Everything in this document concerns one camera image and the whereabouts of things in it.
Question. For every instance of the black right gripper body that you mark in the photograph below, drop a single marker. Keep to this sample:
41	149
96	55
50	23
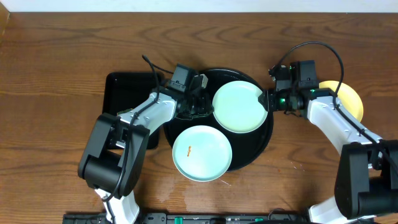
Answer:
277	101

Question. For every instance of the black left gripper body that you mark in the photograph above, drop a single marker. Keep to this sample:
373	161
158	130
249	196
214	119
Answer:
195	104

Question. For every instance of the mint plate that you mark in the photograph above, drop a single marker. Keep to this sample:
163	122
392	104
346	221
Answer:
202	153
237	108

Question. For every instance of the yellow plate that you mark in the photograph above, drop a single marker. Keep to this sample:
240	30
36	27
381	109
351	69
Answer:
348	96

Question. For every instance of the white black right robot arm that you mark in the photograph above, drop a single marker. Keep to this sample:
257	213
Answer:
366	181

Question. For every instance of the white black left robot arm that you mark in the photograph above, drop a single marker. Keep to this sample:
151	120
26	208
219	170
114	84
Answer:
114	155

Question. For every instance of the round black tray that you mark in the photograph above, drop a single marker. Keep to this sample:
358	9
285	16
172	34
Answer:
245	147

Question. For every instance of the rectangular black tray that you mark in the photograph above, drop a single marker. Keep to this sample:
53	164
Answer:
126	90

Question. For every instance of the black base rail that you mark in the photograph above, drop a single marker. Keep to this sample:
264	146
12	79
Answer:
162	218

